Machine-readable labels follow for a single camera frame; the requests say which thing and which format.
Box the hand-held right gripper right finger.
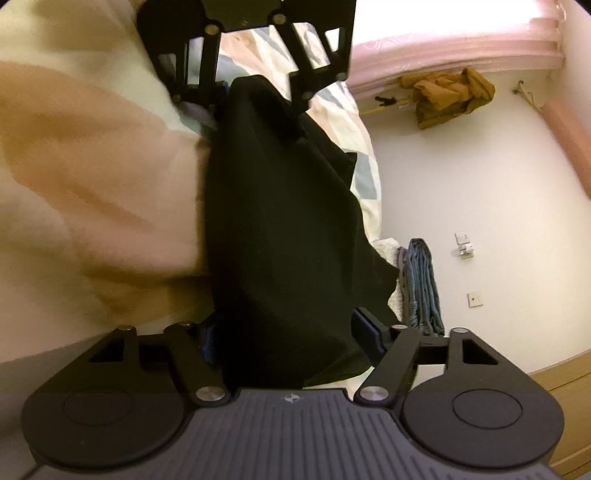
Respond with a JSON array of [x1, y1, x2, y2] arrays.
[[350, 307, 502, 408]]

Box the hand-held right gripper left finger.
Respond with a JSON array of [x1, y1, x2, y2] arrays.
[[87, 320, 232, 408]]

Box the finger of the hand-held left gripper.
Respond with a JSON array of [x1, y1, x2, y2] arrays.
[[148, 23, 232, 119], [270, 12, 356, 117]]

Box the black pants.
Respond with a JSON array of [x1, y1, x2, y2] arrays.
[[202, 75, 400, 389]]

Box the folded blue clothes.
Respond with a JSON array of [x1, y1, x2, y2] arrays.
[[397, 237, 447, 336]]

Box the white fleece blanket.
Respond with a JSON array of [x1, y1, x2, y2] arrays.
[[372, 238, 413, 325]]

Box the pastel geometric patterned duvet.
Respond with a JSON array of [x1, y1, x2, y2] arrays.
[[0, 0, 385, 469]]

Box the brown jacket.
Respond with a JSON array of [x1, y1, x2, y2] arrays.
[[398, 66, 496, 131]]

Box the pink curtain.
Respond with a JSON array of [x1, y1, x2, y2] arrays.
[[347, 8, 568, 97]]

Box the pink rolled cushion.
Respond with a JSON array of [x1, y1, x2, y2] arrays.
[[539, 102, 591, 200]]

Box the thin wall cable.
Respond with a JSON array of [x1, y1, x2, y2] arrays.
[[514, 80, 544, 110]]

